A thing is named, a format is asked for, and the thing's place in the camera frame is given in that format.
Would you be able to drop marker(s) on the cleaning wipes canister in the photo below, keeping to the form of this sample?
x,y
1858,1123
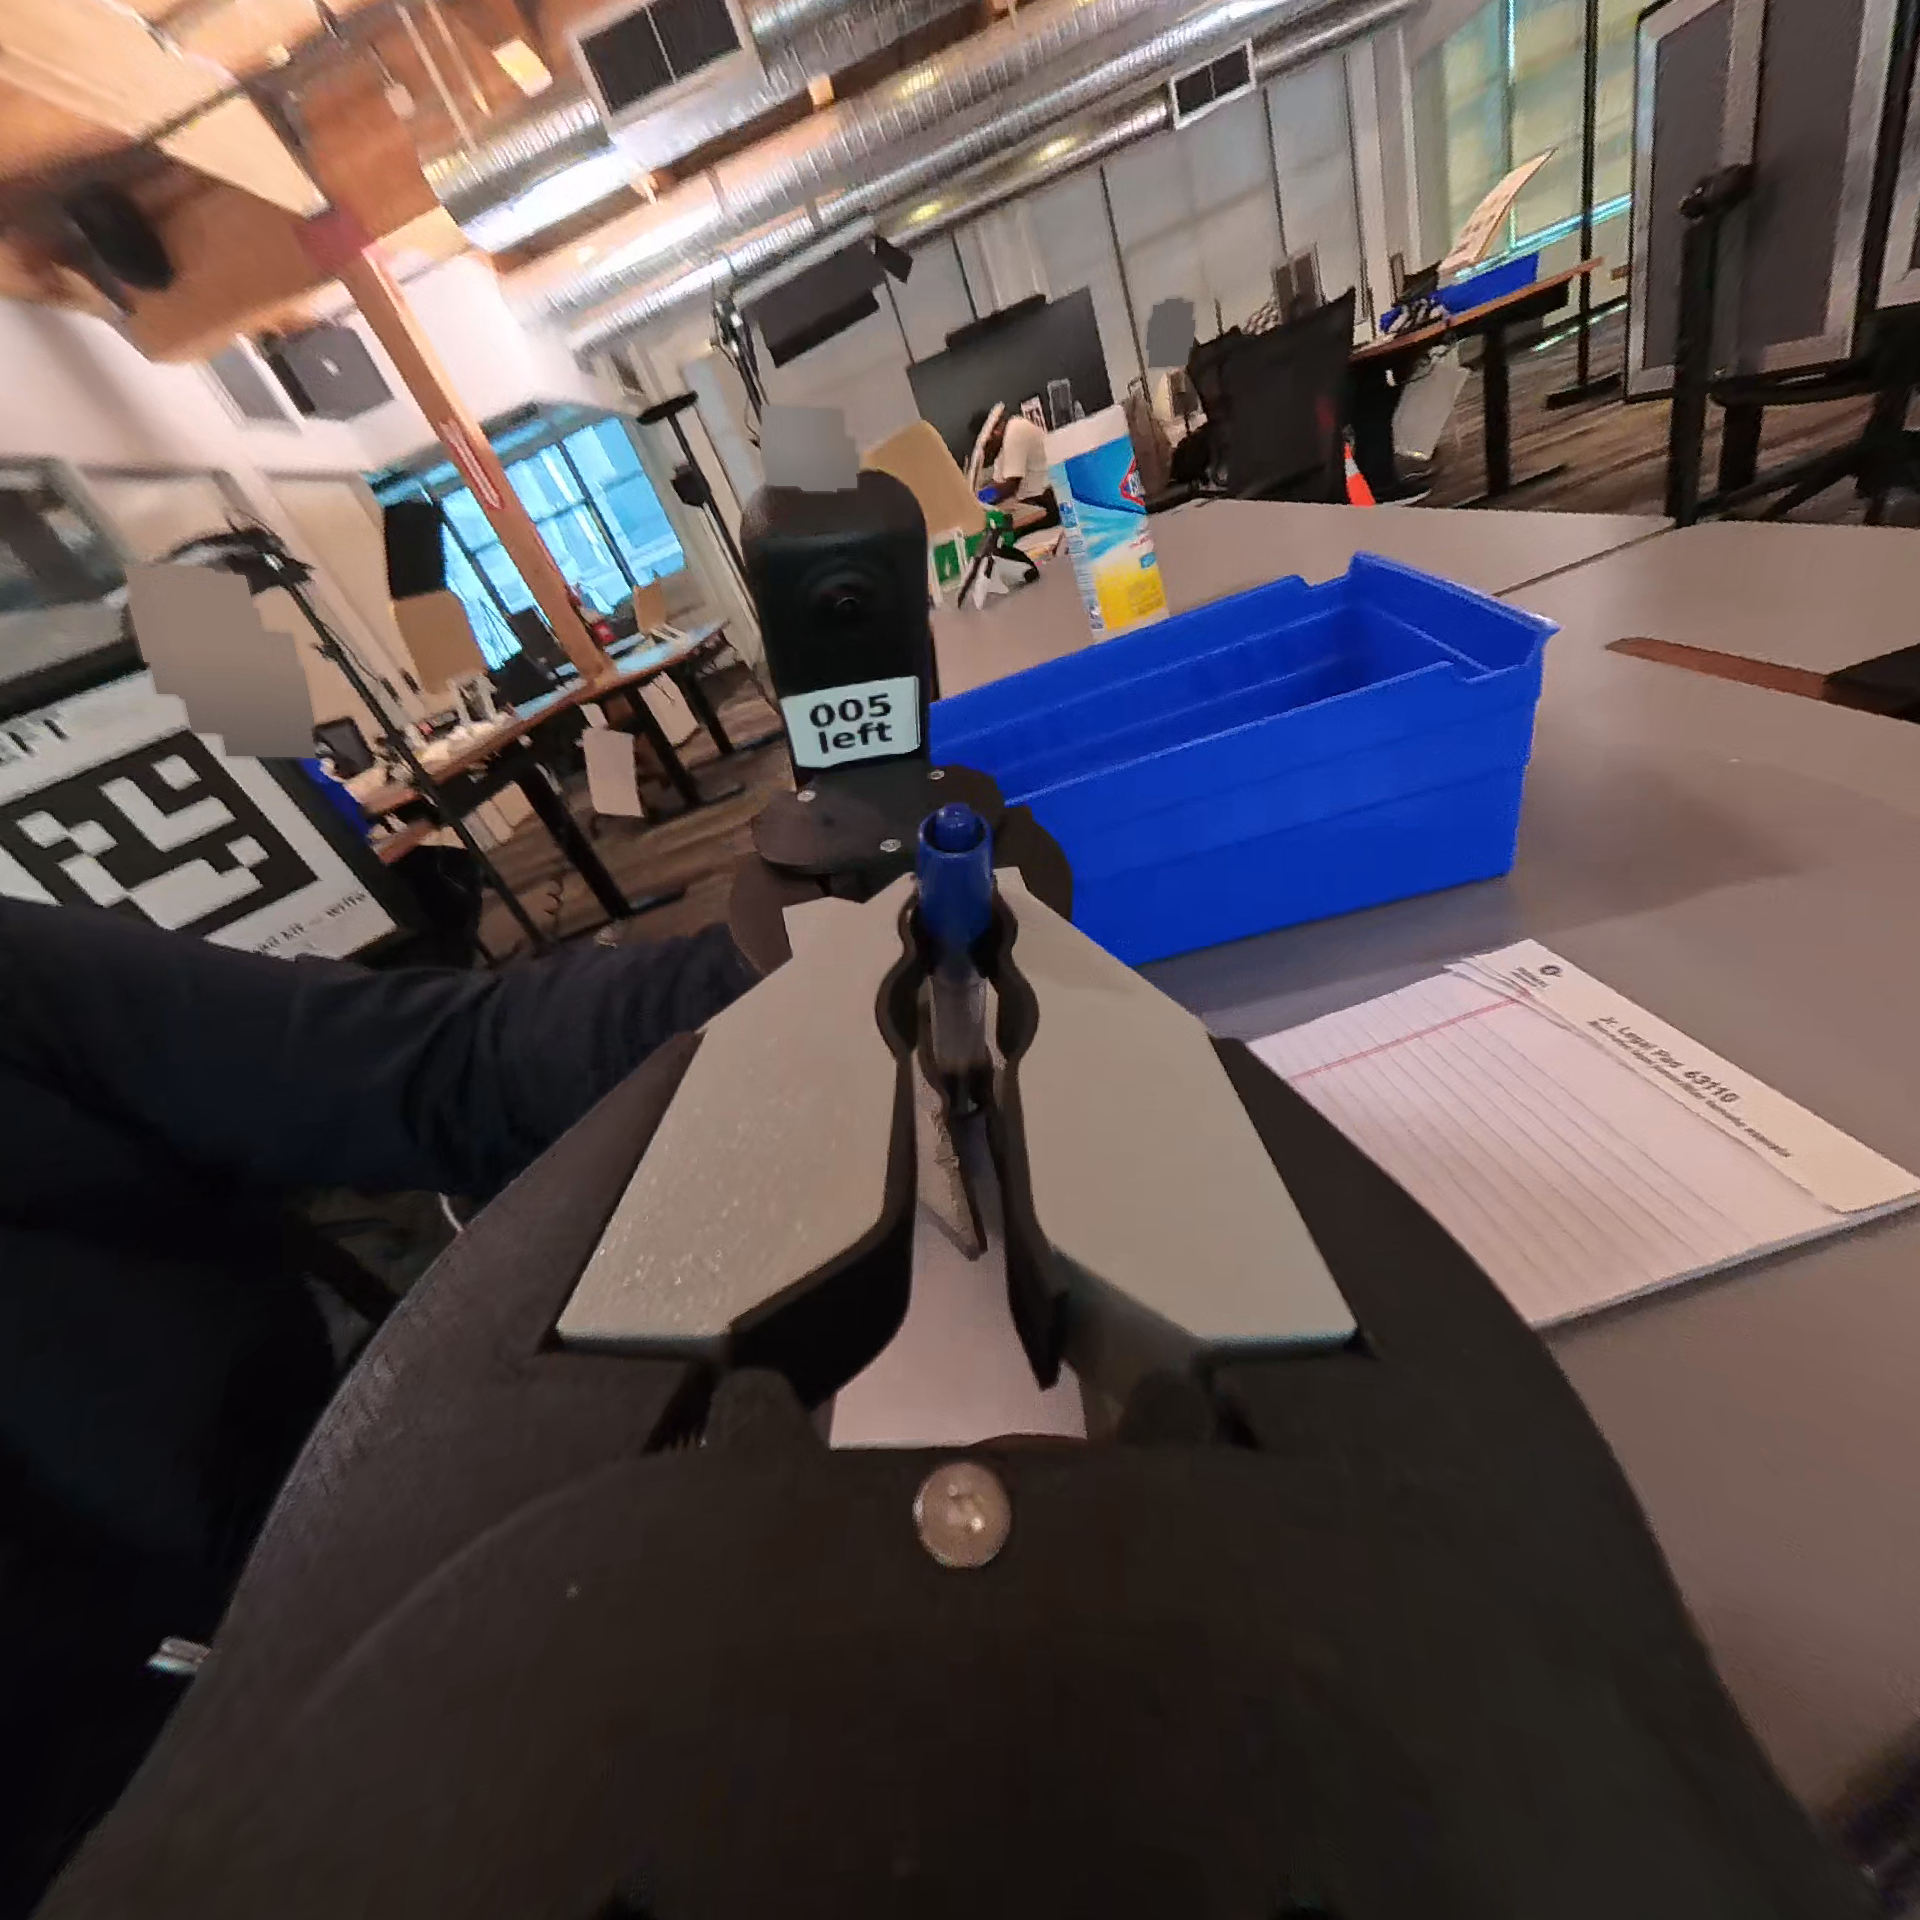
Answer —
x,y
1118,555

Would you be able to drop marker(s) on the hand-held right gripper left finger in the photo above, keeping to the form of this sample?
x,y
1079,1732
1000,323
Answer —
x,y
720,1201

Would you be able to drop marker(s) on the black monitor screen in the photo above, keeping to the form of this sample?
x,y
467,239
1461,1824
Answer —
x,y
1005,360

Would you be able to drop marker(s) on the background office table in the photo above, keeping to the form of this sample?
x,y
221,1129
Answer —
x,y
1471,307
599,682

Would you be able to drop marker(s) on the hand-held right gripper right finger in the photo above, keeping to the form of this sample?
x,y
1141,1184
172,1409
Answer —
x,y
1186,1201

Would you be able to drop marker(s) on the orange traffic cone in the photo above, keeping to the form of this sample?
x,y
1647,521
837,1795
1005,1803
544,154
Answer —
x,y
1358,480

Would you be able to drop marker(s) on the blue plastic bin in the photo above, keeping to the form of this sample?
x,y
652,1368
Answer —
x,y
1276,796

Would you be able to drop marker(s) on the person's dark clothing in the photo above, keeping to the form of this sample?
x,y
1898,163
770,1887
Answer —
x,y
119,1424

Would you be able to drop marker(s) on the person's left forearm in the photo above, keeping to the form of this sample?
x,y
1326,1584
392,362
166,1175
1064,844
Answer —
x,y
375,1036

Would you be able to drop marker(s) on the white lined legal pad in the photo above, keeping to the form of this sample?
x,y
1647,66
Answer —
x,y
1500,1140

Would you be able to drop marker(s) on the grey framed panel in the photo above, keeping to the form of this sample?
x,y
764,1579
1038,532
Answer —
x,y
1757,180

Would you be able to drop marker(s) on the black white marker placard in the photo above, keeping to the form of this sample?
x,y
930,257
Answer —
x,y
150,856

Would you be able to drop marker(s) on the black office chair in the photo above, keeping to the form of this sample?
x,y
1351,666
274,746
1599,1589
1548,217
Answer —
x,y
1276,404

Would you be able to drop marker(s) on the blue retractable pen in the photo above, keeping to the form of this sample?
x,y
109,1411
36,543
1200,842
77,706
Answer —
x,y
954,869

